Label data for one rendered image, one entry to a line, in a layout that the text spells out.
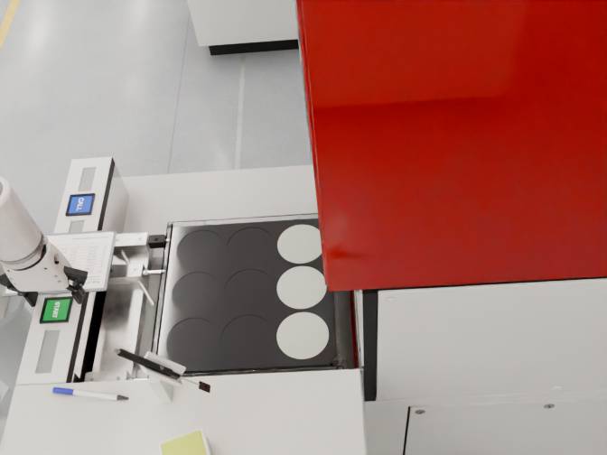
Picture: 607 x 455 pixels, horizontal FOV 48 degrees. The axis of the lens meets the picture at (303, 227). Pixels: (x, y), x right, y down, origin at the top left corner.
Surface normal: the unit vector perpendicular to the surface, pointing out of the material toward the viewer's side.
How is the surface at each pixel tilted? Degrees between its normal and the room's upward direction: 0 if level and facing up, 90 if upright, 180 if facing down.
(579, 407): 90
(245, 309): 0
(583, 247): 90
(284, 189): 0
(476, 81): 90
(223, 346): 0
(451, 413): 90
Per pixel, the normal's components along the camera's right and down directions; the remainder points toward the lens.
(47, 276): 0.13, 0.80
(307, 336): -0.08, -0.59
